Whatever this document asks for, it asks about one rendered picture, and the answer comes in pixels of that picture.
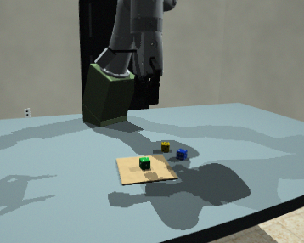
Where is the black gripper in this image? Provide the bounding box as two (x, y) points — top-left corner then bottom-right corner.
(131, 31), (163, 105)

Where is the tan square mat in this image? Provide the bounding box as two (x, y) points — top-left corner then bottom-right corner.
(116, 155), (178, 185)

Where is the blue die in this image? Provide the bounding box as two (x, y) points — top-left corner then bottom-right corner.
(176, 149), (187, 161)

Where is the yellow die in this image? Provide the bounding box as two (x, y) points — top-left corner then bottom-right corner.
(161, 142), (170, 152)

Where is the green die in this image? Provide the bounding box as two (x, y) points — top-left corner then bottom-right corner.
(139, 157), (150, 170)

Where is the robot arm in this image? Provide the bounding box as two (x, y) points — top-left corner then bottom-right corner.
(94, 0), (177, 78)

